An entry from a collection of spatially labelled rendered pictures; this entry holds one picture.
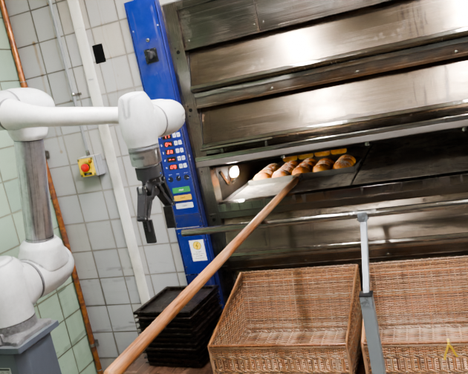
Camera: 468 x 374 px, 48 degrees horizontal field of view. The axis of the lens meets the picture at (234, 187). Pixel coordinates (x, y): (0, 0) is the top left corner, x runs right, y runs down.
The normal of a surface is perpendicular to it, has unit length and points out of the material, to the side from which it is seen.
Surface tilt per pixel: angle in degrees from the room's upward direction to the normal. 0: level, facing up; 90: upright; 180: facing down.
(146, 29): 90
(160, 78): 90
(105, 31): 90
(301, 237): 70
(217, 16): 90
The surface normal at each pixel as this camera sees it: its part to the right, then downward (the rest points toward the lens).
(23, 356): 0.41, 0.07
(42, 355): 0.92, -0.12
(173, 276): -0.32, 0.23
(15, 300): 0.66, 0.00
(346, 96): -0.37, -0.11
